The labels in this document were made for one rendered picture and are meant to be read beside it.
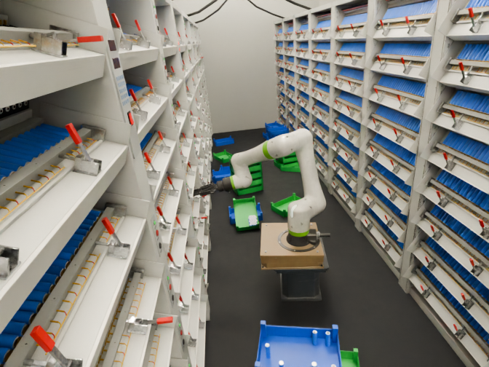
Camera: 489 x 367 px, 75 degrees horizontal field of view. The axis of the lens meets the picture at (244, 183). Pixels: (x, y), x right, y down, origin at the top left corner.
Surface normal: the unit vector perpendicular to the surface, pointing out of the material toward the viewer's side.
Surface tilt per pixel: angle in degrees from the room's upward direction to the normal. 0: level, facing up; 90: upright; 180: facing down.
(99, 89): 90
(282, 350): 0
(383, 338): 0
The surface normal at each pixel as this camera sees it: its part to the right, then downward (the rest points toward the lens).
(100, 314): 0.27, -0.89
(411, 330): -0.09, -0.91
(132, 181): 0.09, 0.40
